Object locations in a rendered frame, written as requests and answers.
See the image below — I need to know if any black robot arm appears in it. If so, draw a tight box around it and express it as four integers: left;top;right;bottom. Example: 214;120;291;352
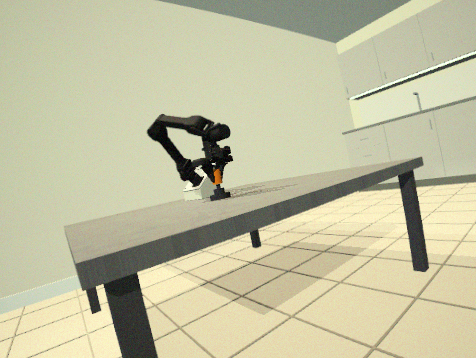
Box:
146;114;231;187

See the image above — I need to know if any orange knob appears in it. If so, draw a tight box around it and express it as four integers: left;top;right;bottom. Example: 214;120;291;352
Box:
213;169;223;185

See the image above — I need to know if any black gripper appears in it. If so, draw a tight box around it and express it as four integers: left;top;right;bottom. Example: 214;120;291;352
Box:
192;143;233;183

